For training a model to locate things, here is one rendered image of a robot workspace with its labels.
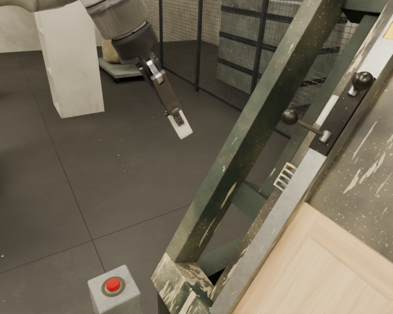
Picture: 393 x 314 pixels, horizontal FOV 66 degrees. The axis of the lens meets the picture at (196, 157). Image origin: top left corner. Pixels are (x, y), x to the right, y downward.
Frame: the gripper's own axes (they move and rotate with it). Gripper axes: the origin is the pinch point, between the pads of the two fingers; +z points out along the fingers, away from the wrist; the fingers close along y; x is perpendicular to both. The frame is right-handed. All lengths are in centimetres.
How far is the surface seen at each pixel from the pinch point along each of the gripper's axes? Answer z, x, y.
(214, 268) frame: 66, 13, 11
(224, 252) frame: 69, 7, 17
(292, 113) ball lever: 10.1, -22.6, -5.1
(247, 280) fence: 43.4, 5.3, -12.6
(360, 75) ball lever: 4.3, -33.4, -13.3
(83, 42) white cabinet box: 37, 21, 362
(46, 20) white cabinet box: -3, 42, 355
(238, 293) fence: 45.8, 9.1, -12.9
